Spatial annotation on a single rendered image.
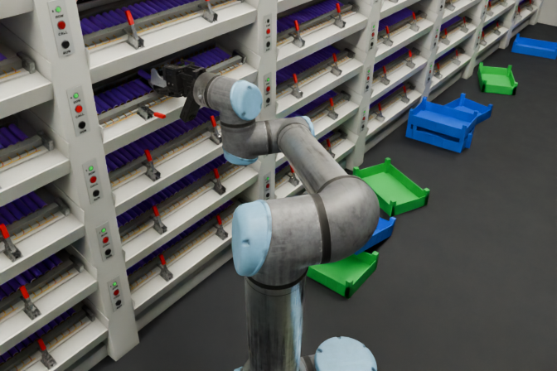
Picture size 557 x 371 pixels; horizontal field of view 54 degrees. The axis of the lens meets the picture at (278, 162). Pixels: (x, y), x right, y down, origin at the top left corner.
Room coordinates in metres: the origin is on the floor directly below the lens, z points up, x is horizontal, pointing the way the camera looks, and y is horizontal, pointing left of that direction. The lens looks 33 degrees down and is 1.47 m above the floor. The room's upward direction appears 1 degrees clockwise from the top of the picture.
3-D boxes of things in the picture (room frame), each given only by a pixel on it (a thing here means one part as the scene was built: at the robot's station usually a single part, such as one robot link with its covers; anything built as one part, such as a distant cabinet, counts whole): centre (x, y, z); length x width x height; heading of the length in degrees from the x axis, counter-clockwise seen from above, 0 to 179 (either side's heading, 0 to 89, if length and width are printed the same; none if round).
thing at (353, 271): (1.56, -0.20, 0.04); 0.30 x 0.20 x 0.08; 52
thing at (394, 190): (2.04, -0.50, 0.04); 0.30 x 0.20 x 0.08; 28
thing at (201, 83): (1.30, 0.18, 0.85); 0.10 x 0.05 x 0.09; 142
